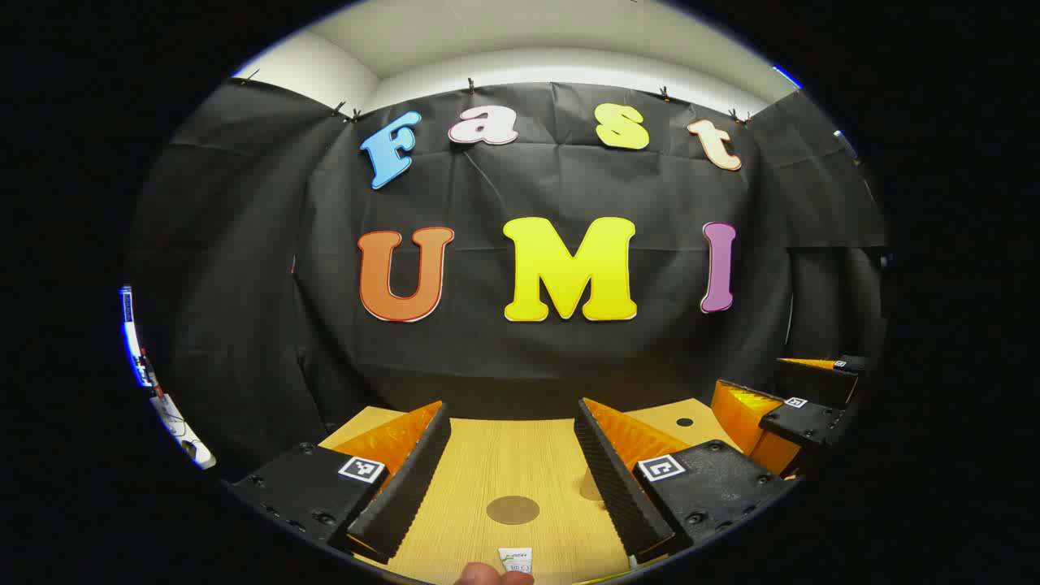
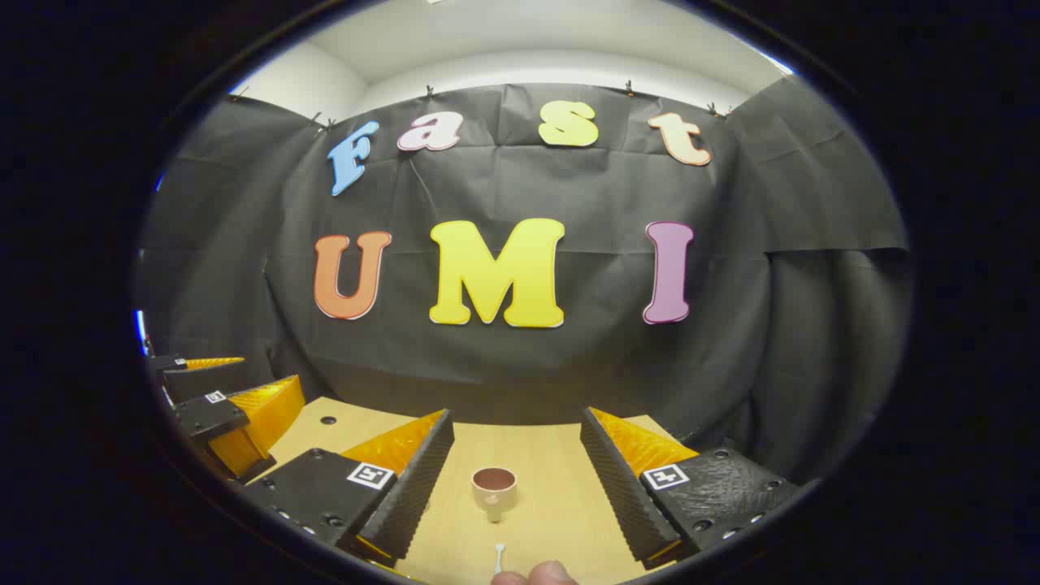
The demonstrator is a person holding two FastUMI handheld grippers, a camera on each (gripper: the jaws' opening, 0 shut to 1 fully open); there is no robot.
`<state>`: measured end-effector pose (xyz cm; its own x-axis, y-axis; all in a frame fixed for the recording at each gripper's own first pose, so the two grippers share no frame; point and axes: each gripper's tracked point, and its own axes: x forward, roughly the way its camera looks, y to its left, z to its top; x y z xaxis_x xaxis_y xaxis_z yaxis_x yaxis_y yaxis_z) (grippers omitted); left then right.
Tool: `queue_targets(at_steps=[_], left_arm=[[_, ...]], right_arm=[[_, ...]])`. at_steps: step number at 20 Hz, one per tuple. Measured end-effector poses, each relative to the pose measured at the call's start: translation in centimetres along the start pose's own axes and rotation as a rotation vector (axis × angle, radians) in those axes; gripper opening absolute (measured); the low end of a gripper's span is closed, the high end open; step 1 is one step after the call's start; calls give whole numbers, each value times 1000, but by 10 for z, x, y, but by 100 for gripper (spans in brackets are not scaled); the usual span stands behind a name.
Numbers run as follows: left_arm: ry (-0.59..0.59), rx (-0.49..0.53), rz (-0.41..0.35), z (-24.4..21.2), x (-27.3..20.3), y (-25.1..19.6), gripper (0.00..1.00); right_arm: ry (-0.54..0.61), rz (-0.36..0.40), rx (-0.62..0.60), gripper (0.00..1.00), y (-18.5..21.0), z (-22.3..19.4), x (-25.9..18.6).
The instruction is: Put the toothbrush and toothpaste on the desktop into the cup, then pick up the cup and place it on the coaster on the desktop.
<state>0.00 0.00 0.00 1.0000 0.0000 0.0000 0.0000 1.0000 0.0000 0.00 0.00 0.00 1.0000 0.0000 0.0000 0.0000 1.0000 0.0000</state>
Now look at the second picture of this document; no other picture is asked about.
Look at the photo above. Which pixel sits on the wooden desktop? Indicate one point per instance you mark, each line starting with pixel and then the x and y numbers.
pixel 528 455

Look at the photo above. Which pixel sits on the pale green toothbrush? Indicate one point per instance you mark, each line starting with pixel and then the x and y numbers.
pixel 499 556

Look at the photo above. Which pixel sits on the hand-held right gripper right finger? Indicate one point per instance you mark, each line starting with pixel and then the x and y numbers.
pixel 617 496

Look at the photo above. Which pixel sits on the beige cup with brown inside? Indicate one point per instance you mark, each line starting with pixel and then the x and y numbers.
pixel 494 499

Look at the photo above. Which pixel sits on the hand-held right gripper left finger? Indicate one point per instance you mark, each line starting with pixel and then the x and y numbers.
pixel 410 496

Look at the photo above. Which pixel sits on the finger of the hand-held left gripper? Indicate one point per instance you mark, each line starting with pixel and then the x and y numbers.
pixel 207 382
pixel 213 416

